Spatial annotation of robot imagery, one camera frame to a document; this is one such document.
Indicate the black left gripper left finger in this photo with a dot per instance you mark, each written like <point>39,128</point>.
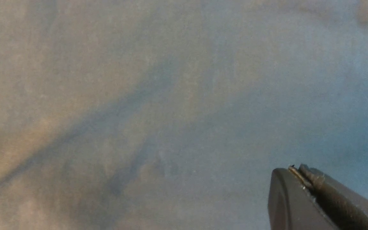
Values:
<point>292,207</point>

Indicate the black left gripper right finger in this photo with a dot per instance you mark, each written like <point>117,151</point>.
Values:
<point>345,208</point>

